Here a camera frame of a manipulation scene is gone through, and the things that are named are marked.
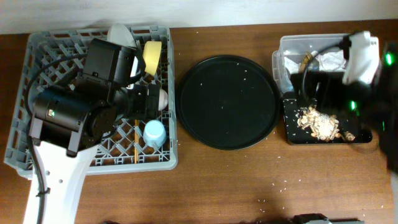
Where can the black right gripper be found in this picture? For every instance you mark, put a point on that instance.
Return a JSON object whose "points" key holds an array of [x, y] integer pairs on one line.
{"points": [[328, 79]]}

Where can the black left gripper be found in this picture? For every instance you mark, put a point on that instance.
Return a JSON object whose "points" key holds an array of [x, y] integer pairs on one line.
{"points": [[140, 111]]}

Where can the pink plastic cup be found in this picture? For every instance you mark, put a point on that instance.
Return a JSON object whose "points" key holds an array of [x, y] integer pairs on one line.
{"points": [[163, 100]]}

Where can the wooden chopstick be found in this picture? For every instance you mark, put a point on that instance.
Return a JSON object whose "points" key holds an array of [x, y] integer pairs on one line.
{"points": [[136, 141]]}

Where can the white paper napkin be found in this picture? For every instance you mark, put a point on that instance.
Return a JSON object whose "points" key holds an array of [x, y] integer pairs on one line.
{"points": [[328, 62]]}

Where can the blue plastic cup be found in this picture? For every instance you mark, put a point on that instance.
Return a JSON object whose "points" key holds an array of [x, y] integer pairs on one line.
{"points": [[154, 134]]}

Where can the food scraps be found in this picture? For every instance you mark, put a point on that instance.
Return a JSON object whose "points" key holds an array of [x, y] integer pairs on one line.
{"points": [[324, 127]]}

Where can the brown wrapper waste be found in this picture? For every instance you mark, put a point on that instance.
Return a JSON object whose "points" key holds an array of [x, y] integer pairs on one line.
{"points": [[308, 56]]}

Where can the yellow bowl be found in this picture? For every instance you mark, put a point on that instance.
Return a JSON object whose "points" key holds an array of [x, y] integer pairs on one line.
{"points": [[151, 55]]}

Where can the white round plate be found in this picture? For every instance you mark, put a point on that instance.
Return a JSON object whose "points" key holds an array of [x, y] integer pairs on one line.
{"points": [[120, 34]]}

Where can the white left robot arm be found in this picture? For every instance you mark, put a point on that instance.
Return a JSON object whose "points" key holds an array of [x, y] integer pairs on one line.
{"points": [[66, 129]]}

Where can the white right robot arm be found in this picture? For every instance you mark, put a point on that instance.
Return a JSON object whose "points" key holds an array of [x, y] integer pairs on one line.
{"points": [[374, 105]]}

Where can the grey dishwasher rack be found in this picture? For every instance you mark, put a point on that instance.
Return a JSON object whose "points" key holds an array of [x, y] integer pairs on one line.
{"points": [[115, 155]]}

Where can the black rectangular tray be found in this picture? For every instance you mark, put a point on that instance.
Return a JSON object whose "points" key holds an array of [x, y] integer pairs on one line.
{"points": [[296, 135]]}

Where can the clear plastic bin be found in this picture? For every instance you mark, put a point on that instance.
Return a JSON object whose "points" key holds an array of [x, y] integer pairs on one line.
{"points": [[299, 45]]}

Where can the round black tray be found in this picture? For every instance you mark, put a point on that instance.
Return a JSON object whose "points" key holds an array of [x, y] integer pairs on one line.
{"points": [[228, 102]]}

